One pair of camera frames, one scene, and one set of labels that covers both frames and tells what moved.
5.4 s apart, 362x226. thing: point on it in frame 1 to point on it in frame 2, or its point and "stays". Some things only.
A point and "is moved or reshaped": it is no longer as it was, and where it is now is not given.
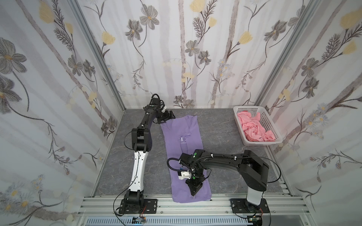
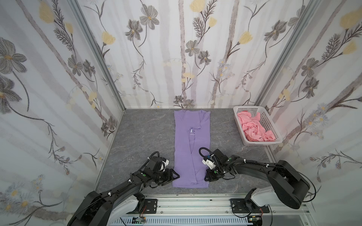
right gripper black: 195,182 to 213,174
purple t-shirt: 183,136 is moved or reshaped
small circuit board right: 256,220 stays
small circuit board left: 139,220 stays
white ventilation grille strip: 168,221 stays
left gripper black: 166,116 to 170,177
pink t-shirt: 252,128 stays
